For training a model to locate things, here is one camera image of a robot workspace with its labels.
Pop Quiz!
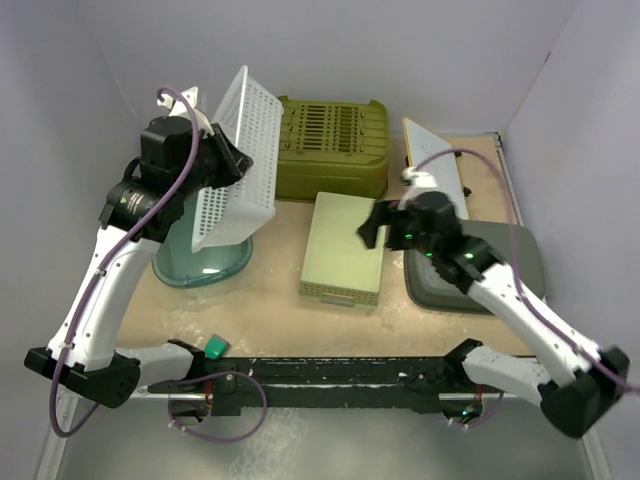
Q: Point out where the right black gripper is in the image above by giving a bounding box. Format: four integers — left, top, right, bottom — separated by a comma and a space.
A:
356, 199, 438, 260

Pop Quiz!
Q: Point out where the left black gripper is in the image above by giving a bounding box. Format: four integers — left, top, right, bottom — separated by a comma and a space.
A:
174, 123, 251, 201

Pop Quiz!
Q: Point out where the white perforated plastic basket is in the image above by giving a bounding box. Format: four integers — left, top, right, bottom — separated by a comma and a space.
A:
190, 64, 284, 254

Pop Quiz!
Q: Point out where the light green plastic basket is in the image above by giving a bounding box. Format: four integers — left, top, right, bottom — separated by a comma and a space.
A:
299, 192, 384, 309

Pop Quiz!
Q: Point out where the large grey plastic tub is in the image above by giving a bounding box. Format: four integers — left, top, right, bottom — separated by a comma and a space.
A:
403, 220, 546, 315

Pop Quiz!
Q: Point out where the olive green plastic tub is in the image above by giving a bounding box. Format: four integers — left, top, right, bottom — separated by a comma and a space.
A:
276, 96, 391, 202

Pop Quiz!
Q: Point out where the teal transparent basket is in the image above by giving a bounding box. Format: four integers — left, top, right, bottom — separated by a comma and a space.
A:
152, 196, 253, 289

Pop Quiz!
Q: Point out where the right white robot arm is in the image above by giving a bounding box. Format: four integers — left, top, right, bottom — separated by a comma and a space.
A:
357, 191, 632, 439

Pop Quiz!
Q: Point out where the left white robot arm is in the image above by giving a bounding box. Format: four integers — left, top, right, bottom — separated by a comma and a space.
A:
24, 116, 253, 408

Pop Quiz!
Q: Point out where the teal green sponge block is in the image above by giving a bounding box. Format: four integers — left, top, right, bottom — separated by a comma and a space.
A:
203, 334, 229, 360

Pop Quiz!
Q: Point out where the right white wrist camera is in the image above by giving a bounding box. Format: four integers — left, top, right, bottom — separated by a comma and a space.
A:
401, 167, 440, 203

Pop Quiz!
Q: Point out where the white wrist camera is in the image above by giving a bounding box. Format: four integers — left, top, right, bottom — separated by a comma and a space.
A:
401, 167, 440, 203
156, 86, 213, 138

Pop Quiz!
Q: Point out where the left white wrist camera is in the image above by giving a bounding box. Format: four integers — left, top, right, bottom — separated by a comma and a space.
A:
156, 86, 213, 138

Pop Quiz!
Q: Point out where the white board yellow frame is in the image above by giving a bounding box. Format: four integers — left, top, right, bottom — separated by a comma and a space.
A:
402, 116, 471, 221

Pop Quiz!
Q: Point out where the aluminium frame rail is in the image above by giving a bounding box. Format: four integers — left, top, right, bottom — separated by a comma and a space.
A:
489, 132, 612, 480

